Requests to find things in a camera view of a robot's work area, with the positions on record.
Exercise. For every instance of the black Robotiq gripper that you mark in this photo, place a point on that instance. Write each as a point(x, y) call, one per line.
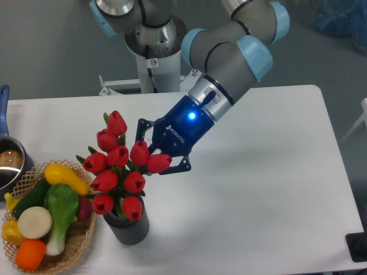
point(177, 132)

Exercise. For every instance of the red tulip bouquet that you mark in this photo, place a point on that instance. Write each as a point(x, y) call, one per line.
point(120, 172)

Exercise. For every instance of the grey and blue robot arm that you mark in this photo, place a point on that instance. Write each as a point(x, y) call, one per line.
point(230, 59)

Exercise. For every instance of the grey ribbed vase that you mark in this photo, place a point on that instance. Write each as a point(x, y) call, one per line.
point(127, 231)

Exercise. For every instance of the red radish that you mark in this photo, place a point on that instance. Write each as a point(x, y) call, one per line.
point(85, 209)

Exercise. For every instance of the yellow squash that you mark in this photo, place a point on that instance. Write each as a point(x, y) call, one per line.
point(59, 174)

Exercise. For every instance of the green bok choy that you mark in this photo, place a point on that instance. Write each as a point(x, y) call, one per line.
point(62, 202)

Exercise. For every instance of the woven wicker basket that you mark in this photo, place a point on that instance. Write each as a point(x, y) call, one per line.
point(78, 236)

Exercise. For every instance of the dark green cucumber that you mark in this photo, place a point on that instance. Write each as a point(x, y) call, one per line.
point(35, 197)

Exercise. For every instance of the round white radish slice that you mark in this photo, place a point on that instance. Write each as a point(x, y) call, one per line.
point(35, 222)

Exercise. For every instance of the yellow banana tip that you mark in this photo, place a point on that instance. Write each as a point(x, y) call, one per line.
point(11, 202)

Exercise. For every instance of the orange fruit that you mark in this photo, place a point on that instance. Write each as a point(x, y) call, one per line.
point(30, 254)

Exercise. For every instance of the yellow bell pepper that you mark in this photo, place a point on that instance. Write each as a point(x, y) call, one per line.
point(11, 233)

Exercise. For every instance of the blue plastic bag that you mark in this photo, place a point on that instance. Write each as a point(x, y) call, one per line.
point(342, 19)

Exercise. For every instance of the black device at table edge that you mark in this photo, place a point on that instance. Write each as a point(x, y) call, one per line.
point(357, 246)

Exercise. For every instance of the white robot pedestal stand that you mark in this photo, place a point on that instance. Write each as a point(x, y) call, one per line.
point(157, 54)

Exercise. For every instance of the blue handled saucepan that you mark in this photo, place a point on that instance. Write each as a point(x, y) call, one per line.
point(15, 161)

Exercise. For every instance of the white furniture frame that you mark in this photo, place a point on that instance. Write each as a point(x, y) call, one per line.
point(358, 126)

